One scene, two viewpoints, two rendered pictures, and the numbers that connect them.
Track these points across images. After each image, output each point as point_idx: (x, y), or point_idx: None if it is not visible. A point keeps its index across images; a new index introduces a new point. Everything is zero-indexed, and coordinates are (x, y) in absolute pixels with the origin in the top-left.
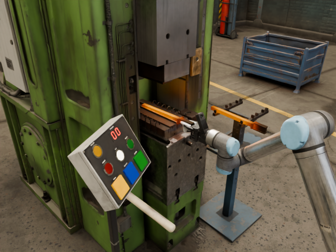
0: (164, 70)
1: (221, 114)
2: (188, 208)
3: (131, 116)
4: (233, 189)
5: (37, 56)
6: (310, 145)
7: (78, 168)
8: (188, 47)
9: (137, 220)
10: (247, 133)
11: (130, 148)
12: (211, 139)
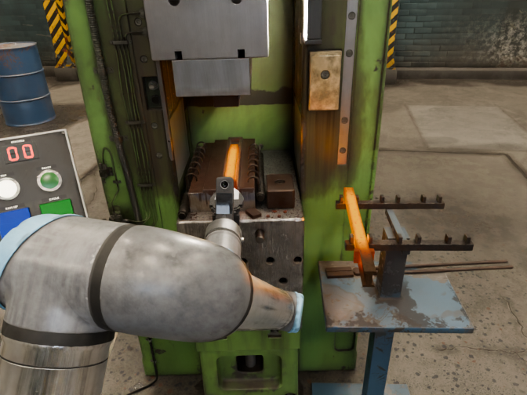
0: (172, 72)
1: (347, 208)
2: (274, 367)
3: (154, 150)
4: (372, 387)
5: None
6: (5, 314)
7: None
8: (242, 34)
9: None
10: (441, 284)
11: (42, 187)
12: (205, 235)
